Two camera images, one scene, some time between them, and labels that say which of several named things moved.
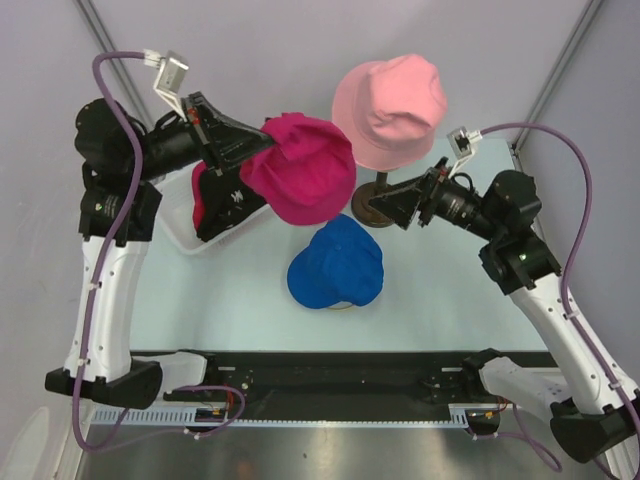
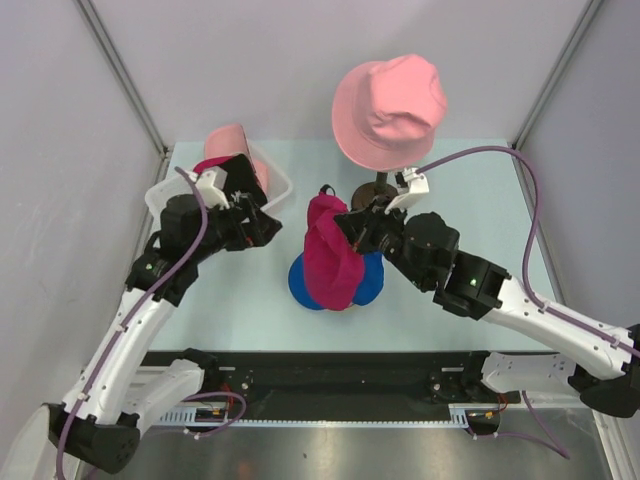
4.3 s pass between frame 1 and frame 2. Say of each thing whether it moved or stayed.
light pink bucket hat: stayed
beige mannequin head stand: stayed
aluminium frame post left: stayed
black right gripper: moved
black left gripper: moved
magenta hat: moved
